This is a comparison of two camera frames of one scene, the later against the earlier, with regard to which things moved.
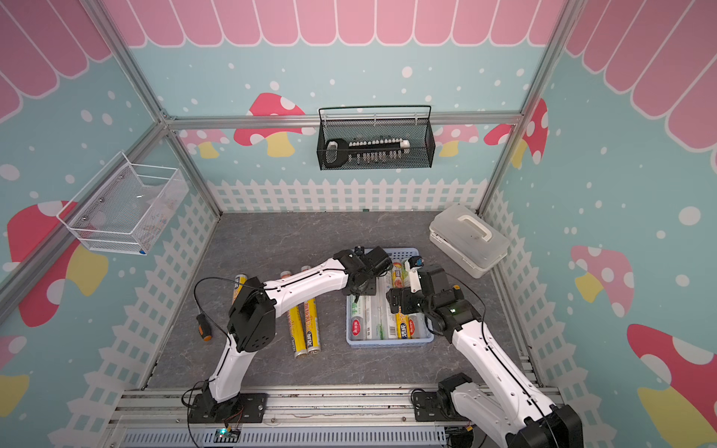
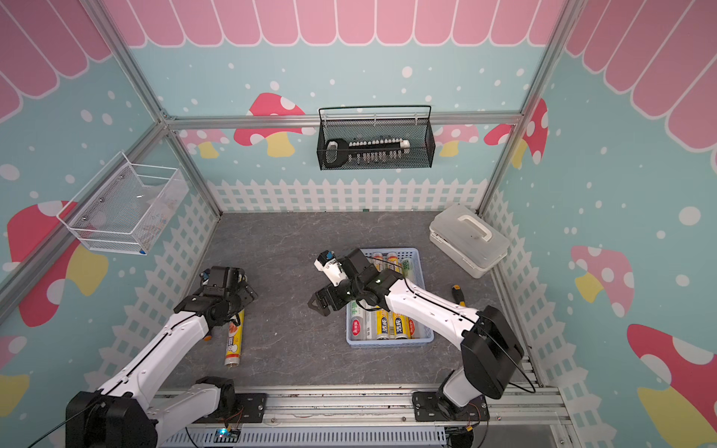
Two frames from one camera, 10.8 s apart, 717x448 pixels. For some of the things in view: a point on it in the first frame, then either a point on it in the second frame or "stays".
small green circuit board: [226, 436] stays
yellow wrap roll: [312, 327] → [400, 322]
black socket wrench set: [338, 151] stays
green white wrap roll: [357, 318] stays
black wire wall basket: [372, 137] stays
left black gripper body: [369, 287] → [240, 299]
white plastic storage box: [469, 241] stays
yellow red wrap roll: [402, 322] → [414, 329]
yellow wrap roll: [298, 330] → [379, 259]
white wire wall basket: [124, 207] stays
